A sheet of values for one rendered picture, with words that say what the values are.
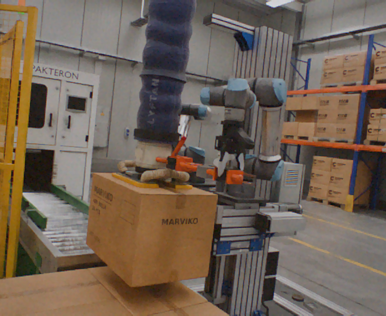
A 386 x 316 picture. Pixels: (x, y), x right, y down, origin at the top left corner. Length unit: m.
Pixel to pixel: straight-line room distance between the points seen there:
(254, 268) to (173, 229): 0.91
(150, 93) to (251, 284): 1.36
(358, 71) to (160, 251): 8.58
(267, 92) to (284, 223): 0.71
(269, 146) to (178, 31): 0.72
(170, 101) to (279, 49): 0.88
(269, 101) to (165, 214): 0.73
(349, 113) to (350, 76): 0.92
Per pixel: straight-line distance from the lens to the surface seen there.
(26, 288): 1.95
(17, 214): 2.82
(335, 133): 9.81
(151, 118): 1.75
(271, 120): 1.84
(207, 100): 1.49
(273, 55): 2.32
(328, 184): 9.92
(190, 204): 1.64
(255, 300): 2.51
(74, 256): 2.18
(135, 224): 1.55
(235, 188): 1.96
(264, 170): 1.92
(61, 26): 11.36
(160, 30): 1.81
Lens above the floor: 1.32
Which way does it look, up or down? 3 degrees down
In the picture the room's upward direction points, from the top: 6 degrees clockwise
